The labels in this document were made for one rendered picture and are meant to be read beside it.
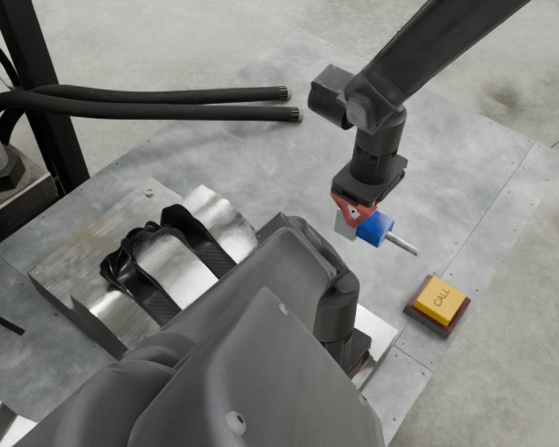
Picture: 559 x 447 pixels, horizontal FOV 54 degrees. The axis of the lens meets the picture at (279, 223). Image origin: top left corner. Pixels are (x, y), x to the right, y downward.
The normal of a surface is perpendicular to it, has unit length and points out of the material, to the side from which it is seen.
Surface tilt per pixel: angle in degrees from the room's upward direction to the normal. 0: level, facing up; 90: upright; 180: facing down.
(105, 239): 0
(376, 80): 103
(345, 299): 12
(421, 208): 0
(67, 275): 0
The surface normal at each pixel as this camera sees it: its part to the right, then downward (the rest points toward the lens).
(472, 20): -0.62, 0.74
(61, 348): 0.05, -0.61
